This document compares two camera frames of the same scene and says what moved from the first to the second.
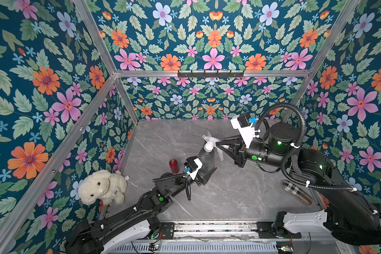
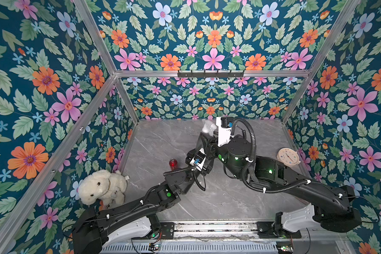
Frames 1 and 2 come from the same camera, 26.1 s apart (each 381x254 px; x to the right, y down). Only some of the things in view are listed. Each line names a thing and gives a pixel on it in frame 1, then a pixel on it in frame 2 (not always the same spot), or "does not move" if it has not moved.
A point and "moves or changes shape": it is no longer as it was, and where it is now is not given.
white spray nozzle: x=210 y=144 moves or changes shape
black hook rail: x=210 y=74 does not move
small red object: x=174 y=165 does not move
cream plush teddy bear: x=102 y=185 does not move
